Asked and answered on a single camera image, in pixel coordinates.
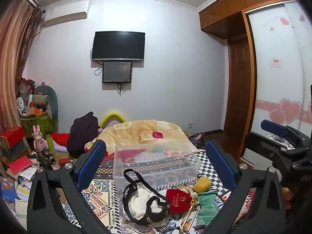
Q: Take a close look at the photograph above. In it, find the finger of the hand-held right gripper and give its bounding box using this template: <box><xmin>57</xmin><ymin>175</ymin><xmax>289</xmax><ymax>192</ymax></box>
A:
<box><xmin>260</xmin><ymin>119</ymin><xmax>301</xmax><ymax>140</ymax></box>
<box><xmin>244</xmin><ymin>131</ymin><xmax>289</xmax><ymax>157</ymax></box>

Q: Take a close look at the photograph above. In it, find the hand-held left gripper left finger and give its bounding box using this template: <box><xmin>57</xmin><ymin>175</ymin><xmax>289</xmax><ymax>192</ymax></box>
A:
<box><xmin>27</xmin><ymin>139</ymin><xmax>110</xmax><ymax>234</ymax></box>

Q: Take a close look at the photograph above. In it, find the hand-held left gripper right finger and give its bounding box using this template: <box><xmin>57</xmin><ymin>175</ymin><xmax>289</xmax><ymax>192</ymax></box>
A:
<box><xmin>202</xmin><ymin>140</ymin><xmax>286</xmax><ymax>234</ymax></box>

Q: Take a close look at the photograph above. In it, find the yellow sponge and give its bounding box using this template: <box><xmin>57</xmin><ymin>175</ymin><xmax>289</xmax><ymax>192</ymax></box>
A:
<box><xmin>193</xmin><ymin>175</ymin><xmax>211</xmax><ymax>192</ymax></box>

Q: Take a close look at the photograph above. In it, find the gold tassel ornament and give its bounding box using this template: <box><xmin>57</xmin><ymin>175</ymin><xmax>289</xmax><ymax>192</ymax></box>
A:
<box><xmin>179</xmin><ymin>186</ymin><xmax>201</xmax><ymax>210</ymax></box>

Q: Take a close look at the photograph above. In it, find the green knitted cloth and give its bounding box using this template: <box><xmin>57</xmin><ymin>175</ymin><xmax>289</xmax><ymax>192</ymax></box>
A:
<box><xmin>196</xmin><ymin>192</ymin><xmax>217</xmax><ymax>226</ymax></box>

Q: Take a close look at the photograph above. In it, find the red velvet pouch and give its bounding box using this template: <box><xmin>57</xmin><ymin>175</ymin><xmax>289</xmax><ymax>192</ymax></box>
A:
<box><xmin>165</xmin><ymin>189</ymin><xmax>192</xmax><ymax>213</ymax></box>

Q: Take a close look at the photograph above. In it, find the white cloth with black trim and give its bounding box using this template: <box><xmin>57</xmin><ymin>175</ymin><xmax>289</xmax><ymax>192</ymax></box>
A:
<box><xmin>122</xmin><ymin>169</ymin><xmax>171</xmax><ymax>226</ymax></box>

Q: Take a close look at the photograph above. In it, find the clear plastic storage box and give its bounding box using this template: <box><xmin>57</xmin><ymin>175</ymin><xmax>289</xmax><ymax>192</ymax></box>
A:
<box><xmin>113</xmin><ymin>144</ymin><xmax>203</xmax><ymax>195</ymax></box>

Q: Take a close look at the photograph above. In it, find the black beaded band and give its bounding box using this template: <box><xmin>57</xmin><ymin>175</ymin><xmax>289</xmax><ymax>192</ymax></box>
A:
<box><xmin>121</xmin><ymin>214</ymin><xmax>188</xmax><ymax>234</ymax></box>

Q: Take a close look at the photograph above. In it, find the person's right hand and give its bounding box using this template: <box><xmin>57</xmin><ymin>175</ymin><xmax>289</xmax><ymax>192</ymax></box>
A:
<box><xmin>282</xmin><ymin>186</ymin><xmax>293</xmax><ymax>210</ymax></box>

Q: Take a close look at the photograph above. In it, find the black garment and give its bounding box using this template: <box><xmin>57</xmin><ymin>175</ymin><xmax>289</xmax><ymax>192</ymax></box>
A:
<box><xmin>66</xmin><ymin>112</ymin><xmax>100</xmax><ymax>160</ymax></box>

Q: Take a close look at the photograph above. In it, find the pair of shoes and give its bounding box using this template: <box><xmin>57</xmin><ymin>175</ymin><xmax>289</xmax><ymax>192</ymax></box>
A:
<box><xmin>189</xmin><ymin>134</ymin><xmax>203</xmax><ymax>149</ymax></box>

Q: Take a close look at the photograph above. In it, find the patterned bed sheet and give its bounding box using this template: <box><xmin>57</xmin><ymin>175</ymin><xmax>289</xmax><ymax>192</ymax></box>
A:
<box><xmin>58</xmin><ymin>149</ymin><xmax>259</xmax><ymax>234</ymax></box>

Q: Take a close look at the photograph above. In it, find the white heart-print sliding door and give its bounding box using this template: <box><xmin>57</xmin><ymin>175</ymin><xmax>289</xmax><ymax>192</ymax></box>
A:
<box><xmin>245</xmin><ymin>1</ymin><xmax>312</xmax><ymax>166</ymax></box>

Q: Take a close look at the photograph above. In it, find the red cloth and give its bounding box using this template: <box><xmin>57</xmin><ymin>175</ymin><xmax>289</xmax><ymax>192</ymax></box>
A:
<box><xmin>52</xmin><ymin>132</ymin><xmax>71</xmax><ymax>147</ymax></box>

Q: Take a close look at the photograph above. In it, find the black telescope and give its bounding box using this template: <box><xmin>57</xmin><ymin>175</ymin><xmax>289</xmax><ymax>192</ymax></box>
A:
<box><xmin>40</xmin><ymin>148</ymin><xmax>56</xmax><ymax>167</ymax></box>

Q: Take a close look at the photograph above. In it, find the green cylinder bottle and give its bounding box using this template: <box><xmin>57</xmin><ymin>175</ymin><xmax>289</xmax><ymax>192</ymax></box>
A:
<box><xmin>46</xmin><ymin>134</ymin><xmax>56</xmax><ymax>155</ymax></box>

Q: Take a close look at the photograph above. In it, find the yellow foam tube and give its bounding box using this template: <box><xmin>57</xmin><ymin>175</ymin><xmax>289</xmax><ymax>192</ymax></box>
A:
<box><xmin>99</xmin><ymin>110</ymin><xmax>127</xmax><ymax>128</ymax></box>

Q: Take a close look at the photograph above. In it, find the brown wooden door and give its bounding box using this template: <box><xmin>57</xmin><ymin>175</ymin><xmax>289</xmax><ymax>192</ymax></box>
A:
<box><xmin>224</xmin><ymin>35</ymin><xmax>253</xmax><ymax>133</ymax></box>

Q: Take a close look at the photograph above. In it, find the beige plush blanket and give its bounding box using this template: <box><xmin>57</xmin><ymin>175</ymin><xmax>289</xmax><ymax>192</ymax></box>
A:
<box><xmin>97</xmin><ymin>119</ymin><xmax>198</xmax><ymax>157</ymax></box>

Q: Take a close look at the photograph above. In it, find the pink rabbit toy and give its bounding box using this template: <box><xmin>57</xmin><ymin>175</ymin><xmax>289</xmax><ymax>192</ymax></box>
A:
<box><xmin>33</xmin><ymin>125</ymin><xmax>47</xmax><ymax>152</ymax></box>

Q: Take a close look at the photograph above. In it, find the green bag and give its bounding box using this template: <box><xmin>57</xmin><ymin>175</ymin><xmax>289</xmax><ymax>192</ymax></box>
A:
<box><xmin>20</xmin><ymin>111</ymin><xmax>55</xmax><ymax>140</ymax></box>

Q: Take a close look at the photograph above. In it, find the red book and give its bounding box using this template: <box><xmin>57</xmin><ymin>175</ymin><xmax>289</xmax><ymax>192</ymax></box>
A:
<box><xmin>8</xmin><ymin>156</ymin><xmax>33</xmax><ymax>175</ymax></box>

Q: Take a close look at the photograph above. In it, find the pile of papers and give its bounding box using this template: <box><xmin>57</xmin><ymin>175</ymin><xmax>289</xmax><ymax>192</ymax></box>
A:
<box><xmin>10</xmin><ymin>167</ymin><xmax>44</xmax><ymax>225</ymax></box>

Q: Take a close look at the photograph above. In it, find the grey-green cushion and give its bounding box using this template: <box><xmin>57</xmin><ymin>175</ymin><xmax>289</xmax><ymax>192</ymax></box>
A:
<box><xmin>34</xmin><ymin>84</ymin><xmax>59</xmax><ymax>127</ymax></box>

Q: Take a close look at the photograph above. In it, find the dark grey box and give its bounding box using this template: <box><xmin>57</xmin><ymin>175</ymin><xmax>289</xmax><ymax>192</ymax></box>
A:
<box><xmin>0</xmin><ymin>141</ymin><xmax>28</xmax><ymax>162</ymax></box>

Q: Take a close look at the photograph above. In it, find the red box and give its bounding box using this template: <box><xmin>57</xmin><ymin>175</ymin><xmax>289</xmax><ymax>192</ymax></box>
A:
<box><xmin>0</xmin><ymin>126</ymin><xmax>25</xmax><ymax>149</ymax></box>

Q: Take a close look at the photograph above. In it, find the blue book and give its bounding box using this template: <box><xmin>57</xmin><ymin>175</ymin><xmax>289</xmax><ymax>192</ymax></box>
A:
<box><xmin>0</xmin><ymin>175</ymin><xmax>19</xmax><ymax>203</ymax></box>

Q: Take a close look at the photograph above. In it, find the small white fan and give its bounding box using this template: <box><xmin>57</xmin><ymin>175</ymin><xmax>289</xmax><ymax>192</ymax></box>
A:
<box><xmin>16</xmin><ymin>97</ymin><xmax>27</xmax><ymax>114</ymax></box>

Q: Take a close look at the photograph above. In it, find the small black monitor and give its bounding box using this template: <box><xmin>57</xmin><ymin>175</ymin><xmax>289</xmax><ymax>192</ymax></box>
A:
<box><xmin>102</xmin><ymin>61</ymin><xmax>132</xmax><ymax>84</ymax></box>

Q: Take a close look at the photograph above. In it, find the wooden wardrobe cabinet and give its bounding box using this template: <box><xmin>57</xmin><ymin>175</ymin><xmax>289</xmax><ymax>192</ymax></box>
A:
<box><xmin>199</xmin><ymin>0</ymin><xmax>298</xmax><ymax>162</ymax></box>

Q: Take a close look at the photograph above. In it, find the striped brown curtain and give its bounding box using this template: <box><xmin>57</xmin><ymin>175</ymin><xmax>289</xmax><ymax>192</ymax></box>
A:
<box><xmin>0</xmin><ymin>0</ymin><xmax>45</xmax><ymax>134</ymax></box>

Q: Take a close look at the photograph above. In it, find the white air conditioner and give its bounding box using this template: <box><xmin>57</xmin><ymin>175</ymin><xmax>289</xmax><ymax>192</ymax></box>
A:
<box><xmin>43</xmin><ymin>0</ymin><xmax>90</xmax><ymax>27</ymax></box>

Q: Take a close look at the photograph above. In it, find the black wall television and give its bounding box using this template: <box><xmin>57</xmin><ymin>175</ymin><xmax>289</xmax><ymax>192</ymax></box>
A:
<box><xmin>91</xmin><ymin>31</ymin><xmax>146</xmax><ymax>62</ymax></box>

